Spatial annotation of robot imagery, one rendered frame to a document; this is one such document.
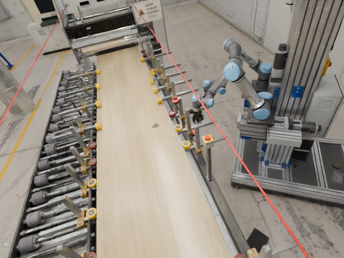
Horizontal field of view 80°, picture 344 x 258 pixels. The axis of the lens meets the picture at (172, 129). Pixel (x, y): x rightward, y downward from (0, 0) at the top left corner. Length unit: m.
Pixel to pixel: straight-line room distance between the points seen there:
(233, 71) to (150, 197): 1.11
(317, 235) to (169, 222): 1.60
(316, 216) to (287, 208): 0.26
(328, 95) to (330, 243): 1.41
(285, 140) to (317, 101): 0.40
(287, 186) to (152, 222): 1.56
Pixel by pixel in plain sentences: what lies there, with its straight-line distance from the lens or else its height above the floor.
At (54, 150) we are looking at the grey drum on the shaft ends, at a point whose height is 0.83.
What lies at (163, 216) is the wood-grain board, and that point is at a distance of 1.58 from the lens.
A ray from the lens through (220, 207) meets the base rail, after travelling 1.80.
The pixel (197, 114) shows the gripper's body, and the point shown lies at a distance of 1.94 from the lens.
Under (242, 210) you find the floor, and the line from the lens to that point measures 2.59.
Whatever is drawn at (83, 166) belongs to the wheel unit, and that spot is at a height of 0.87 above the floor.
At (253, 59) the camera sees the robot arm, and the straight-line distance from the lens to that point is 2.33.
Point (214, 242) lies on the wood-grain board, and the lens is 1.49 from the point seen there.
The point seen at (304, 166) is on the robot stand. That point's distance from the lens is 2.82.
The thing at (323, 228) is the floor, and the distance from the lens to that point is 2.73.
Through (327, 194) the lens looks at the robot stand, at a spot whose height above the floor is 0.22.
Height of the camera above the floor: 2.32
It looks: 42 degrees down
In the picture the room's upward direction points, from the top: 12 degrees counter-clockwise
